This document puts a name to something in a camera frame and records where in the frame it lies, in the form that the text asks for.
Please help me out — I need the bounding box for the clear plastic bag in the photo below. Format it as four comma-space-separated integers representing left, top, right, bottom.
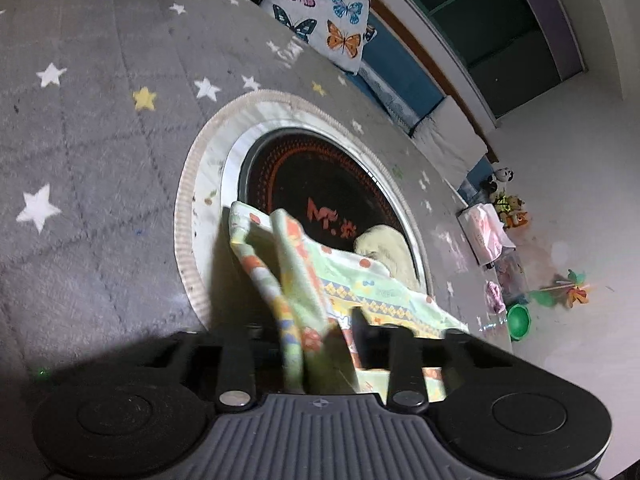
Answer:
494, 249, 529, 307

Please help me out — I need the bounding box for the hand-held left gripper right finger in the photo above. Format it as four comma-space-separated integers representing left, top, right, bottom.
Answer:
349, 309, 507, 407

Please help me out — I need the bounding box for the yellow plush toy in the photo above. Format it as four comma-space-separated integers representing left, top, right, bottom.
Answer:
492, 194, 532, 231

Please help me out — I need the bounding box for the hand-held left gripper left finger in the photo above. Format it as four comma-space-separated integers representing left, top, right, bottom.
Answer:
134, 326, 257, 407

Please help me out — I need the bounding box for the green patterned children's garment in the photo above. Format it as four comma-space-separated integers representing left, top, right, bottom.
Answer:
228, 200, 471, 396

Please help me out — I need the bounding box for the white cushion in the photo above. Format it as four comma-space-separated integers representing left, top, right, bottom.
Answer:
412, 97, 489, 182

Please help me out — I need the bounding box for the butterfly-print pillow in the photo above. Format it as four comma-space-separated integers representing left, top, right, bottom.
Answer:
259, 0, 372, 75

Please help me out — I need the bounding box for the small pink cloth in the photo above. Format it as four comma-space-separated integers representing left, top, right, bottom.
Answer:
483, 280, 507, 314

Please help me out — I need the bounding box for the green plastic bowl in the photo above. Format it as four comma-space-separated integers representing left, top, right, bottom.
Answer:
505, 303, 532, 342

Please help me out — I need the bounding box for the grey star-print blanket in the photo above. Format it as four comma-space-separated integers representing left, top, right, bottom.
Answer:
0, 0, 517, 397

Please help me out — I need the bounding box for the colourful toy pinwheel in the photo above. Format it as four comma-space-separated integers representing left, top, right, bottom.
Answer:
529, 269, 592, 309

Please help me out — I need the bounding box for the panda plush toy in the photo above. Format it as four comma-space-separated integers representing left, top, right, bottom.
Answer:
487, 168, 516, 194

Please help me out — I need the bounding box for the dark green glass door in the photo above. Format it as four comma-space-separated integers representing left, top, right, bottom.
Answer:
377, 0, 587, 117

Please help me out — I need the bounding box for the cream cloth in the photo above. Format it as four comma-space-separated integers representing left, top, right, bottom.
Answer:
352, 225, 422, 292

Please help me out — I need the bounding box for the round white fringed mat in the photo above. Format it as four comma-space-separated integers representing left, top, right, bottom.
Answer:
173, 88, 437, 322

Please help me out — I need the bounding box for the pink tissue pack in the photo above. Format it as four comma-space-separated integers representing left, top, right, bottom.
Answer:
457, 203, 517, 267

